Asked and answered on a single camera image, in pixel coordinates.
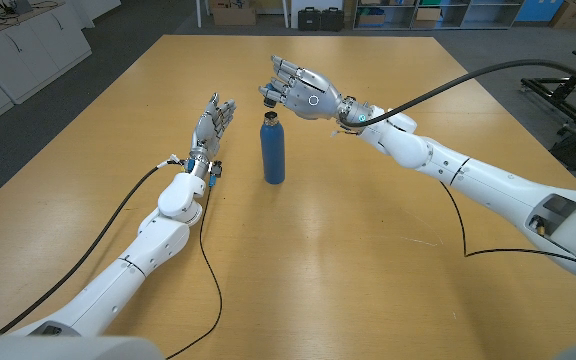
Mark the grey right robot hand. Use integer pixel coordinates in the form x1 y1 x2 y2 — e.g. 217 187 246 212
257 54 373 132

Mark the long white cabinet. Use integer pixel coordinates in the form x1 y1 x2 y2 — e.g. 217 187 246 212
0 0 93 105

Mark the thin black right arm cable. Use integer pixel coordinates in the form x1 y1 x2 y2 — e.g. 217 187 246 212
439 180 576 271

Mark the wide cardboard box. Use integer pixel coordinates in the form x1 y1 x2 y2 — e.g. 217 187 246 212
211 0 258 27

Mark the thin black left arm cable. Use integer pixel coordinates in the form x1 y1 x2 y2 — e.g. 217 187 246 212
165 182 224 360

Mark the blue panel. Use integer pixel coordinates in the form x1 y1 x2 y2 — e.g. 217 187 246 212
515 0 553 23

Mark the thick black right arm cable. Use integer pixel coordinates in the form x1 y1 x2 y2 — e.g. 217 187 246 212
338 58 576 129

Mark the blue metal bottle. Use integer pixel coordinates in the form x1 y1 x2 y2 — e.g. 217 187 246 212
259 110 287 186

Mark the tilted cardboard box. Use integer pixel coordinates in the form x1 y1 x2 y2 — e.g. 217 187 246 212
549 0 576 30

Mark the black hard case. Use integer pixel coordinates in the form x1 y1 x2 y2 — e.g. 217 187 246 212
320 6 345 33
297 6 322 32

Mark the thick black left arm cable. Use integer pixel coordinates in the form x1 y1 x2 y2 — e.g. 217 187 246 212
0 158 182 336

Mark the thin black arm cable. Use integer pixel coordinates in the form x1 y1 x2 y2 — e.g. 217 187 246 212
165 182 224 360
439 180 576 271

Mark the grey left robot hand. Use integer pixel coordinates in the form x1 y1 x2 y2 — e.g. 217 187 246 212
187 92 238 179

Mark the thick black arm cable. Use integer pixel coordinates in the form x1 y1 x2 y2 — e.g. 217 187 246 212
338 58 576 129
0 158 182 336

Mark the small cardboard box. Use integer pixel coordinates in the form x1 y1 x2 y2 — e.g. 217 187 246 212
411 6 442 29

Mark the black metal stand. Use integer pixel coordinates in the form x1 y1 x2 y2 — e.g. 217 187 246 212
520 30 576 136

